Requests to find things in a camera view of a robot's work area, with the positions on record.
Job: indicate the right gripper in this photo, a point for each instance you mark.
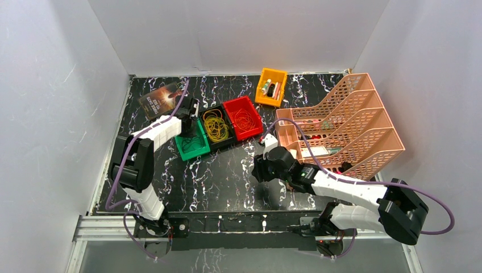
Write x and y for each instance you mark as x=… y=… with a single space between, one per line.
x=259 y=170

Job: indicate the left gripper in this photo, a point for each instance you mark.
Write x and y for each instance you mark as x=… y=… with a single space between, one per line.
x=190 y=123

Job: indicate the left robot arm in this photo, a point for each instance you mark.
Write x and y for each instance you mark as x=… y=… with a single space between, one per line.
x=132 y=163

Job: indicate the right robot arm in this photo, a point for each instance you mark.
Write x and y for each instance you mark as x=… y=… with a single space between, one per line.
x=392 y=208

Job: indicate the dark book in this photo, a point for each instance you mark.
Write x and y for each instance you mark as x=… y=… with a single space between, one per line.
x=163 y=99

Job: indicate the green plastic bin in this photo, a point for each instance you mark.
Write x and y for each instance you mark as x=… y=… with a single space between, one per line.
x=195 y=146

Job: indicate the black plastic bin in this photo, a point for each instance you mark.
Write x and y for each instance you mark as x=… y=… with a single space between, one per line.
x=218 y=127

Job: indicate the red plastic bin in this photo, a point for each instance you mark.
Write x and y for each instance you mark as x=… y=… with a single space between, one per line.
x=244 y=117

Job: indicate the pink desk organizer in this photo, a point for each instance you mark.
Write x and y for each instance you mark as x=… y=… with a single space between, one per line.
x=360 y=137

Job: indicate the orange-yellow plastic bin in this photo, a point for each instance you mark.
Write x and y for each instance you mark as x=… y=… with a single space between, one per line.
x=271 y=86

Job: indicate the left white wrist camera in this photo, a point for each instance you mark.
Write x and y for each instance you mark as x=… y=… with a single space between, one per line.
x=194 y=112

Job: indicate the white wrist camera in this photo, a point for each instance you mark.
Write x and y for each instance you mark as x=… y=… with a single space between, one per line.
x=269 y=142
x=194 y=112

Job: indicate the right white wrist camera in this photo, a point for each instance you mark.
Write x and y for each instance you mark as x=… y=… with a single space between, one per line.
x=269 y=142

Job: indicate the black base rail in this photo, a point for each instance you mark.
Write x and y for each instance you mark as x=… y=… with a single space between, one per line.
x=213 y=230

